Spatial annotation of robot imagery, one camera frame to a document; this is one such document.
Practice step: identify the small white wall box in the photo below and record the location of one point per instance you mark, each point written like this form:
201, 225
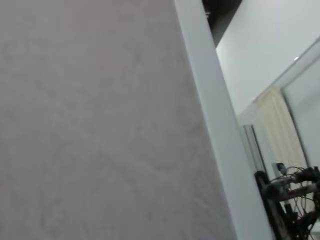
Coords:
279, 170

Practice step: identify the white vertical frame post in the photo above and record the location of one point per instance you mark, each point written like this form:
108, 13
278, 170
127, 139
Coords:
220, 112

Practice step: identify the silver metal rod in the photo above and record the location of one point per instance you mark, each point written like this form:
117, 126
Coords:
297, 191

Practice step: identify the beige curtain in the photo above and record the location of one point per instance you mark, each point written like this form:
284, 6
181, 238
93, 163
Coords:
282, 125

